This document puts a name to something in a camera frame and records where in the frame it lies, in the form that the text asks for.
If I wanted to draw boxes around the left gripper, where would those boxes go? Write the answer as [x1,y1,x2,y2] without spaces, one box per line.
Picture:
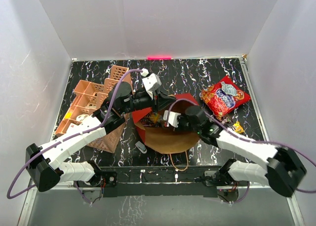
[120,88,176,115]

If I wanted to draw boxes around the red paper bag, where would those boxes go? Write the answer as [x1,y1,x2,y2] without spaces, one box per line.
[132,105,200,172]

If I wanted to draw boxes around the red candy bag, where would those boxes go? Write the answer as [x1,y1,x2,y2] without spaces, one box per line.
[200,75,251,119]

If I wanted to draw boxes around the purple brown chocolate bar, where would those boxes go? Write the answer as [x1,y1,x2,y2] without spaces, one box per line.
[219,115,233,125]

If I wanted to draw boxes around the yellow M&M's packet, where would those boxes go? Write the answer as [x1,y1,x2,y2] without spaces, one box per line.
[232,121,245,134]

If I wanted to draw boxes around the silver grey candy wrapper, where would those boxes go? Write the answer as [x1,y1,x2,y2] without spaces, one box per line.
[221,81,237,96]

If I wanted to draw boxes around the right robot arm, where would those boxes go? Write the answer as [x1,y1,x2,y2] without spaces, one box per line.
[164,105,307,197]

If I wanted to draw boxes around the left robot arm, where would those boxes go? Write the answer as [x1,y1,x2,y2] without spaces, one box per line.
[25,81,176,192]

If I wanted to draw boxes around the assorted wrapped candies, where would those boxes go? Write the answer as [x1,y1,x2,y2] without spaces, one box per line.
[140,112,166,128]

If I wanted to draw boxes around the pink tape strip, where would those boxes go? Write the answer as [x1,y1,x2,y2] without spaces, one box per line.
[147,56,172,60]

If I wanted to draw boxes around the small blue white stapler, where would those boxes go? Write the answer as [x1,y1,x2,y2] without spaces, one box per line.
[135,141,147,154]

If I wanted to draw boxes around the black front base bar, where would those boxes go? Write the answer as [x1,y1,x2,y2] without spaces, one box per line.
[74,166,244,199]

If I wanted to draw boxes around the pink perforated desk organizer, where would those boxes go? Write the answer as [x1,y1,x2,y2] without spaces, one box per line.
[54,65,134,154]

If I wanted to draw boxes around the yellow object in organizer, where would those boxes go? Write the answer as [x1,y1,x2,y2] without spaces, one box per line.
[63,110,73,119]

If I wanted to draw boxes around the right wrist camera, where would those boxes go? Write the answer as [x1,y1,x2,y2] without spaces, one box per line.
[163,110,181,128]

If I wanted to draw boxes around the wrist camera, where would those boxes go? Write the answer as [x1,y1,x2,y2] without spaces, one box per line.
[163,110,181,128]
[140,69,161,100]

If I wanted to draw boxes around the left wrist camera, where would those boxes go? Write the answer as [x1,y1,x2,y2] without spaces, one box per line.
[140,69,161,100]

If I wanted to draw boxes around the aluminium frame rail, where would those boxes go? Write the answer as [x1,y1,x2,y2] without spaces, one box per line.
[239,56,305,226]

